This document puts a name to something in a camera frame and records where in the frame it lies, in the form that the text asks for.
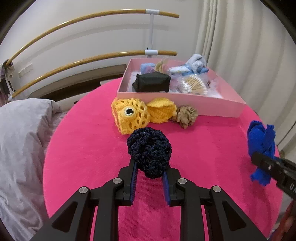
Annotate blue fuzzy knit item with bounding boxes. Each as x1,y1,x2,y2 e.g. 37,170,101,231
247,120,276,186

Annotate navy crochet scrunchie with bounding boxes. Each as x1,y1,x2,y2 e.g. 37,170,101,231
127,127,172,179

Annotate beige fabric scrunchie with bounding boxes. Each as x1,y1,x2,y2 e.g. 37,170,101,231
170,105,198,129

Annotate yellow crochet piece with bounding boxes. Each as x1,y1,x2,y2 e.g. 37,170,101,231
146,98,177,124

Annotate person's right hand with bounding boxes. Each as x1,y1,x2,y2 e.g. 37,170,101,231
268,200,295,240

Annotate clear plastic bag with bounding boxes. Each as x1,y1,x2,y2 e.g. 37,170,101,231
203,77,223,99

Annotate cotton swabs bag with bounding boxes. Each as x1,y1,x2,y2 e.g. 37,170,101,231
177,75,208,95

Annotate pink shallow box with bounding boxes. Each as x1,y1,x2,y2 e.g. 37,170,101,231
117,58,246,118

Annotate grey pillow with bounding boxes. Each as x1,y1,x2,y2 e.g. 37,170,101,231
1,98,65,240

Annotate light blue white cloth bundle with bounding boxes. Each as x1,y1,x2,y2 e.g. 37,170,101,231
168,54,209,76

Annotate white curtain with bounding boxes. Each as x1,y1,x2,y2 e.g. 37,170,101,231
196,1,295,158

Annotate low tv cabinet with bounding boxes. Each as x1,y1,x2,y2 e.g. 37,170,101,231
29,64,127,101

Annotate black pouch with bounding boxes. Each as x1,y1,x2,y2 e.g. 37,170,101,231
132,72,171,92

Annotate pastel fabric scrunchie bundle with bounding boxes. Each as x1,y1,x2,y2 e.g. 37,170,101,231
140,57,169,74

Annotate lower wooden ballet bar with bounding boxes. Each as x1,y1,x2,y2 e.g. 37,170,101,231
8,50,177,102

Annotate wooden ballet bar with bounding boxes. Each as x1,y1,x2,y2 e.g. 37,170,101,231
5,9,179,67
8,50,177,102

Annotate clothes hanging on barre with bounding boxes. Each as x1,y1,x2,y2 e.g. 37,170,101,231
1,59,16,105

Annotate white barre stand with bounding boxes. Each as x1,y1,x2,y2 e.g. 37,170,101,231
145,9,160,58

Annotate upper wooden ballet bar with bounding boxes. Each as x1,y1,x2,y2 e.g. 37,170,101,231
5,9,179,67

